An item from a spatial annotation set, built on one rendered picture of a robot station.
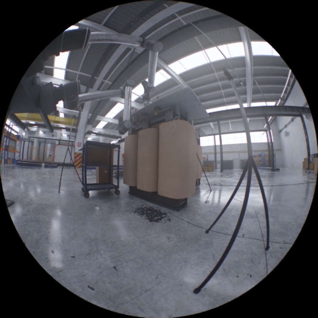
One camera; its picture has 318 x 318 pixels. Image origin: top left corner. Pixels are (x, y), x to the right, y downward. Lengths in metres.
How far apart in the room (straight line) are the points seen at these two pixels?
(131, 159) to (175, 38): 4.23
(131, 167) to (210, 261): 1.58
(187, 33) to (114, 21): 6.76
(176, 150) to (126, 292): 1.18
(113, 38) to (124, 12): 8.54
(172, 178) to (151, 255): 0.77
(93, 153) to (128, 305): 1.77
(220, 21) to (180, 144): 4.35
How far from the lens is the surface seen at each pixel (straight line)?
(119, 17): 9.98
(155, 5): 6.24
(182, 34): 4.39
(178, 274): 0.65
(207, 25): 4.45
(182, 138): 1.11
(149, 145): 1.36
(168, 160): 1.11
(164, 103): 1.38
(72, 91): 1.41
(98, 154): 1.78
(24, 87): 1.21
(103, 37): 1.31
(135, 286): 0.61
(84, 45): 1.00
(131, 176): 1.69
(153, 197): 1.51
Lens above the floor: 0.56
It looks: 4 degrees up
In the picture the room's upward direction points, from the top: 1 degrees clockwise
